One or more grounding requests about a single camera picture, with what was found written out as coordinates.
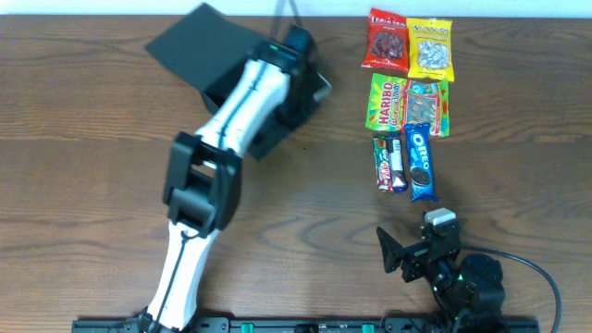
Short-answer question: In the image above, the dark blue candy bar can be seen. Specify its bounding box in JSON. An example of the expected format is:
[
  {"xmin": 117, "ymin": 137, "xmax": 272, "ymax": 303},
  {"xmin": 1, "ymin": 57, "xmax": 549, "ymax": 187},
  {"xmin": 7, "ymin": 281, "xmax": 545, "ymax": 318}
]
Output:
[{"xmin": 387, "ymin": 132, "xmax": 408, "ymax": 192}]

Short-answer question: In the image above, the red snack bag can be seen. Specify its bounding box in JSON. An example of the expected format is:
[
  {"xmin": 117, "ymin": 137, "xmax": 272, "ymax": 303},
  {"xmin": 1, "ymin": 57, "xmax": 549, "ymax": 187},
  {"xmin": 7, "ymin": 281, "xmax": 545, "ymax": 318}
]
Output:
[{"xmin": 362, "ymin": 7, "xmax": 409, "ymax": 73}]

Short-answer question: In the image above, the green Haribo gummy bag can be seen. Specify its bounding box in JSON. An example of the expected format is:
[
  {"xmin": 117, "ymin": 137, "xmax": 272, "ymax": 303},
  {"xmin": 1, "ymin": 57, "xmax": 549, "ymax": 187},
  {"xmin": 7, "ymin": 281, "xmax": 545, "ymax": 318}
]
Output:
[{"xmin": 365, "ymin": 73, "xmax": 450, "ymax": 137}]

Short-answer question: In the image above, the black gift box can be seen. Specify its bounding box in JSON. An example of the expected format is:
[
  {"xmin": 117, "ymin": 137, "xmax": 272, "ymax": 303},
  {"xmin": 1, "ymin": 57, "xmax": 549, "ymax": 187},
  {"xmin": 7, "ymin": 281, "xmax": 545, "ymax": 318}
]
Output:
[{"xmin": 144, "ymin": 2, "xmax": 332, "ymax": 162}]

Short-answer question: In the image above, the green red wafer bar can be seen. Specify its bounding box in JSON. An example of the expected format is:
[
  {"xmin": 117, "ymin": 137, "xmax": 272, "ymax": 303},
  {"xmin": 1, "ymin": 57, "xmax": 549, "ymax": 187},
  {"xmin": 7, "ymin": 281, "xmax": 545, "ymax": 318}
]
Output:
[{"xmin": 373, "ymin": 135, "xmax": 394, "ymax": 192}]

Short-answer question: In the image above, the blue Oreo cookie pack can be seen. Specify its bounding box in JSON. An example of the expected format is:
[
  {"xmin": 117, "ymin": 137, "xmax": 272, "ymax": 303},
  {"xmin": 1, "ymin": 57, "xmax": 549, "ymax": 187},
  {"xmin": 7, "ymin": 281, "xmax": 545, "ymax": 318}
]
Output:
[{"xmin": 404, "ymin": 123, "xmax": 438, "ymax": 202}]

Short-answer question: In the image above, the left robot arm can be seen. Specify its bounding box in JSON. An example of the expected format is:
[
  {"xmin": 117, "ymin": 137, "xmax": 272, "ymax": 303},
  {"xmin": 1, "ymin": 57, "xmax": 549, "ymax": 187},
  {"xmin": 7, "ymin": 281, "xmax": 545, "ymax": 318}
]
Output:
[{"xmin": 138, "ymin": 26, "xmax": 331, "ymax": 332}]

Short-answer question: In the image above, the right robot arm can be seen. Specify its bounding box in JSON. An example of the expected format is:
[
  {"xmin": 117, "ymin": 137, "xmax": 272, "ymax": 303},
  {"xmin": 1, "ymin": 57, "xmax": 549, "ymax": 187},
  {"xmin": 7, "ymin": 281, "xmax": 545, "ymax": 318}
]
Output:
[{"xmin": 376, "ymin": 218, "xmax": 505, "ymax": 332}]

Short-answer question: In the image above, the yellow pistachio bag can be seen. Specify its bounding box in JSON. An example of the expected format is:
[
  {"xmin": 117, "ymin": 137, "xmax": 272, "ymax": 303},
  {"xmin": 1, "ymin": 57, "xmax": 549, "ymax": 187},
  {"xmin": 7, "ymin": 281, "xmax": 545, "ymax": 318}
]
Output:
[{"xmin": 406, "ymin": 18, "xmax": 455, "ymax": 81}]

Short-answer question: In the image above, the right black cable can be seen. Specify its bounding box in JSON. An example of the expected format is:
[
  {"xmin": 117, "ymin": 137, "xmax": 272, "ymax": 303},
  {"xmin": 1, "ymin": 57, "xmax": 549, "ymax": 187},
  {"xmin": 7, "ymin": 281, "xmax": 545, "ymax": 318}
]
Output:
[{"xmin": 460, "ymin": 243, "xmax": 562, "ymax": 333}]

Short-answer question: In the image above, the black cable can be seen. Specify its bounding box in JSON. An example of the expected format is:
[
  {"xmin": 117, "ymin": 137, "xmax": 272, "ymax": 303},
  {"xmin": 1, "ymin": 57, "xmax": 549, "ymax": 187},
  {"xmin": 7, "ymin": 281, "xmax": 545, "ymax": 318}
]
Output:
[
  {"xmin": 460, "ymin": 243, "xmax": 562, "ymax": 333},
  {"xmin": 152, "ymin": 0, "xmax": 302, "ymax": 333}
]

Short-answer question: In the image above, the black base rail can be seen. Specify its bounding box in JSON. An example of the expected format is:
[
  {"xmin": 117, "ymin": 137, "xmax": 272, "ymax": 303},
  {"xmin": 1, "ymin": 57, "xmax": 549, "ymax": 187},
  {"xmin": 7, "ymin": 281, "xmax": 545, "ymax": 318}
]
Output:
[{"xmin": 71, "ymin": 315, "xmax": 541, "ymax": 333}]

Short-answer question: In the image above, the left black cable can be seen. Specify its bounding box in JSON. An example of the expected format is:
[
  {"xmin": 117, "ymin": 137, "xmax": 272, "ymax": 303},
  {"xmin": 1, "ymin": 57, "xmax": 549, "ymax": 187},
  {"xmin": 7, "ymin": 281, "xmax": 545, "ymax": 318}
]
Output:
[{"xmin": 152, "ymin": 0, "xmax": 302, "ymax": 333}]

